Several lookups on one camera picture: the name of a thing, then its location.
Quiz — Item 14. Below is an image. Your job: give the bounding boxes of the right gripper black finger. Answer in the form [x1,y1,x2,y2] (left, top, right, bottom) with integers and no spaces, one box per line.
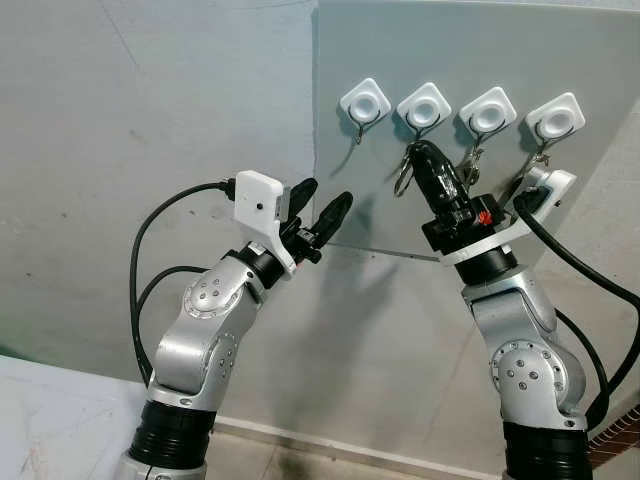
[440,150,471,215]
[410,140,451,207]

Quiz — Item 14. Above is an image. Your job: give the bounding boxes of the red brick ledge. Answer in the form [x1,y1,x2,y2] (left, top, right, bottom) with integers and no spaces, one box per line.
[585,404,640,472]

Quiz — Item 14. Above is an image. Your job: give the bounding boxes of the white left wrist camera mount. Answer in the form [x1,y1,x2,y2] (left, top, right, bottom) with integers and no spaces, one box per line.
[232,169,302,277]

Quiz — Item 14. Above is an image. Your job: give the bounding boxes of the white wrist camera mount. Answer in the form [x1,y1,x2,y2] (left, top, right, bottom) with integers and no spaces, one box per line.
[232,169,302,277]
[439,167,579,267]

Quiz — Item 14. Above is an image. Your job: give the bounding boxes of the white adhesive wall hook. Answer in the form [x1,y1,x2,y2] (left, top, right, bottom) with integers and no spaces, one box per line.
[458,86,519,151]
[523,91,587,161]
[339,77,394,147]
[396,81,454,143]

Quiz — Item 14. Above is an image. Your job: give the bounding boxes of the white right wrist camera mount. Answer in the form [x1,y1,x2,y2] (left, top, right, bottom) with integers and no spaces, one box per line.
[439,167,579,267]

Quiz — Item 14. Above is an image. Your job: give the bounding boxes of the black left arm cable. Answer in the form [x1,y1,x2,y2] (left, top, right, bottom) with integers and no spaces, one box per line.
[129,178,241,387]

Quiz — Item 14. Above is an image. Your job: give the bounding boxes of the grey wall board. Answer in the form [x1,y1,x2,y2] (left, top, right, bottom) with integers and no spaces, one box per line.
[312,0,640,262]

